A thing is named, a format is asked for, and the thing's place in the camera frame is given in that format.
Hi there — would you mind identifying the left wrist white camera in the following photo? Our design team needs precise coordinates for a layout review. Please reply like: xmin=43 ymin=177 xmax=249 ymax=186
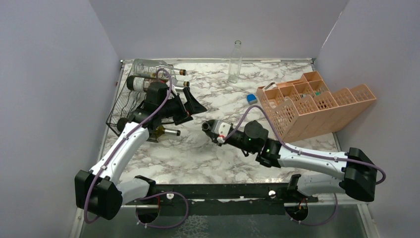
xmin=167 ymin=77 xmax=178 ymax=95

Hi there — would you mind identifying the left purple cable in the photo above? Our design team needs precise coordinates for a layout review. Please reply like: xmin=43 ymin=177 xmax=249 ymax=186
xmin=83 ymin=68 xmax=173 ymax=225

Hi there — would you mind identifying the purple cable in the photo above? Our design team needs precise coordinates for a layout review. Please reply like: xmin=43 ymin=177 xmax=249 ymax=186
xmin=221 ymin=105 xmax=387 ymax=185
xmin=83 ymin=68 xmax=173 ymax=225

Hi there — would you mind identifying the wine bottle silver foil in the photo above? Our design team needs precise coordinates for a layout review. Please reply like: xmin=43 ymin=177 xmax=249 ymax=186
xmin=154 ymin=126 xmax=181 ymax=138
xmin=126 ymin=75 xmax=191 ymax=94

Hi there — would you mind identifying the wrist white camera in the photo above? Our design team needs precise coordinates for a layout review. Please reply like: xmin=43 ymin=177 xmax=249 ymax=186
xmin=211 ymin=120 xmax=232 ymax=144
xmin=167 ymin=77 xmax=178 ymax=95

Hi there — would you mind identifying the clear bottle in rack top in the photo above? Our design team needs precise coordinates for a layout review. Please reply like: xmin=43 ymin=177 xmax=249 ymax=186
xmin=129 ymin=59 xmax=175 ymax=77

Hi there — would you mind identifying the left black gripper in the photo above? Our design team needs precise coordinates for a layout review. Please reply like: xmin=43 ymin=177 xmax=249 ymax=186
xmin=159 ymin=87 xmax=207 ymax=125

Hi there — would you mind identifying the clear glass bottle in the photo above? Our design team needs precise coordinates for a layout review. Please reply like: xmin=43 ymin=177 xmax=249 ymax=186
xmin=228 ymin=40 xmax=243 ymax=83

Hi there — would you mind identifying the lower wine bottle silver foil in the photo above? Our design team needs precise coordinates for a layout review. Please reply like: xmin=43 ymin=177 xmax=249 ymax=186
xmin=154 ymin=126 xmax=181 ymax=138

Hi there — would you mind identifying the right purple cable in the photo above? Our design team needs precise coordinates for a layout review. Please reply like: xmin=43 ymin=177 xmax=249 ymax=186
xmin=221 ymin=105 xmax=387 ymax=185

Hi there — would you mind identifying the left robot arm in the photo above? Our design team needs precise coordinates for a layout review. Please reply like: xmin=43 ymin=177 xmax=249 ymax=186
xmin=74 ymin=82 xmax=207 ymax=220

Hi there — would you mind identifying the black wire wine rack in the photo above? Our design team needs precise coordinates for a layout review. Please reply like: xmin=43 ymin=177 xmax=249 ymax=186
xmin=106 ymin=68 xmax=178 ymax=136

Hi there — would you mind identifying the blue rectangular small box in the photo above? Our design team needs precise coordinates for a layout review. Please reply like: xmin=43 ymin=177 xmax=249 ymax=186
xmin=246 ymin=94 xmax=258 ymax=105

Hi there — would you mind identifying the dark green wine bottle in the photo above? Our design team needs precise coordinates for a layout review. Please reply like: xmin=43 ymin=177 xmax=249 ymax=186
xmin=202 ymin=119 xmax=215 ymax=132

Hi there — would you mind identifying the bottle with brown cap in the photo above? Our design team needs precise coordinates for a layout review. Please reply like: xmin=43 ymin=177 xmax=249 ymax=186
xmin=173 ymin=68 xmax=187 ymax=76

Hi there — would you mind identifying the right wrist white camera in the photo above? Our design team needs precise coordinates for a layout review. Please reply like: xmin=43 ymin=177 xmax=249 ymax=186
xmin=211 ymin=120 xmax=232 ymax=144

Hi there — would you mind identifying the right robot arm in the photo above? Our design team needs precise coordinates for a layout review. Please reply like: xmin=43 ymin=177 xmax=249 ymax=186
xmin=202 ymin=119 xmax=377 ymax=202

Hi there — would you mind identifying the pink plastic organizer basket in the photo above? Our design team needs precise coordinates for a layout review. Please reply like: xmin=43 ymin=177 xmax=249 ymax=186
xmin=256 ymin=71 xmax=376 ymax=143

